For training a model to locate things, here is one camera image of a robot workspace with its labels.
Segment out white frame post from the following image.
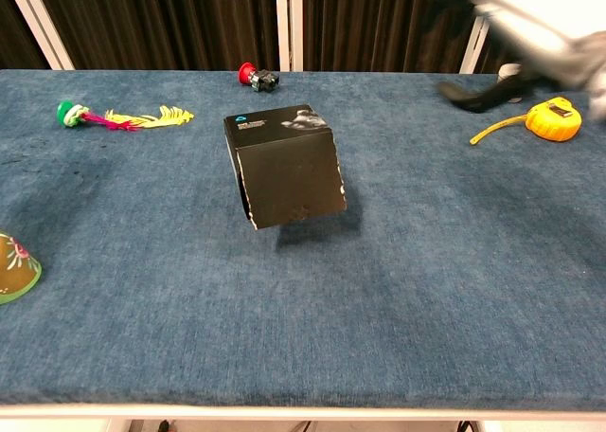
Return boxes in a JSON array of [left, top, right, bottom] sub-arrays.
[[458, 14, 491, 76], [0, 0, 76, 71], [275, 0, 304, 72]]

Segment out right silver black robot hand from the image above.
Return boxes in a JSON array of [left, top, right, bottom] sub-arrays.
[[401, 0, 606, 120]]

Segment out black foldable cardboard box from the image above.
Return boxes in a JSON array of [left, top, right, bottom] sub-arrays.
[[223, 103, 349, 232]]

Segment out green yellow feather shuttlecock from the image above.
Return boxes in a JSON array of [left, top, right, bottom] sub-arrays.
[[56, 99, 196, 133]]

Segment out small white jar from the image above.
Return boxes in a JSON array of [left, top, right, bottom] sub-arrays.
[[496, 63, 525, 104]]

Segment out blue table cloth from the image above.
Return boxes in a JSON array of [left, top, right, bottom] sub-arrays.
[[0, 69, 606, 409]]

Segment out red small figurine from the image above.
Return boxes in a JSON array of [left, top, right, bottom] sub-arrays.
[[238, 62, 280, 94]]

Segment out green painted ornament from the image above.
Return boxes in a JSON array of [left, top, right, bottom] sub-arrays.
[[0, 232, 43, 306]]

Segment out yellow tape measure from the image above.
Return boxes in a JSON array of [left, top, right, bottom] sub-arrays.
[[469, 96, 582, 144]]

